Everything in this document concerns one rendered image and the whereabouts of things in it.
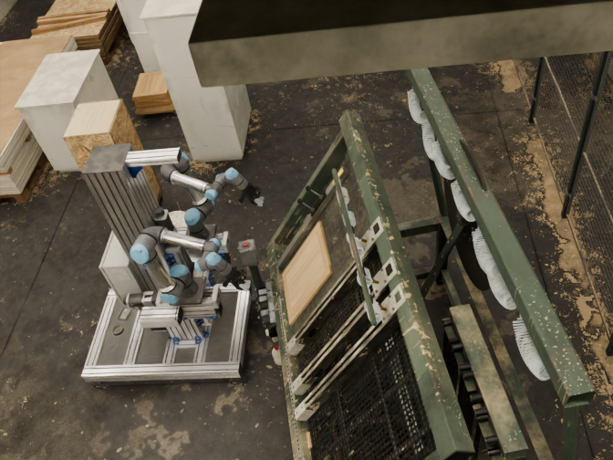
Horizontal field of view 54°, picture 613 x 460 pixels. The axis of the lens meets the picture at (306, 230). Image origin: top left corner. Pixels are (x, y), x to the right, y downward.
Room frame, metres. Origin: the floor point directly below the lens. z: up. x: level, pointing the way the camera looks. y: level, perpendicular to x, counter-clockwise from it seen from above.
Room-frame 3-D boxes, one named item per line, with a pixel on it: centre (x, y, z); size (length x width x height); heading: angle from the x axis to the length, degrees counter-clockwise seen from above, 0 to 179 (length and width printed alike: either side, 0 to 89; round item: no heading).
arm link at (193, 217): (3.09, 0.77, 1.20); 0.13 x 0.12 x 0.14; 144
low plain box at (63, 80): (5.92, 2.28, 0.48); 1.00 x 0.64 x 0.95; 169
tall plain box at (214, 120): (5.57, 0.71, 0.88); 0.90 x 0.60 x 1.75; 169
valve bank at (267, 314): (2.56, 0.39, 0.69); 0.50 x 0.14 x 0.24; 0
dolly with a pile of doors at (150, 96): (6.48, 1.46, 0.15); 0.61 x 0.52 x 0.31; 169
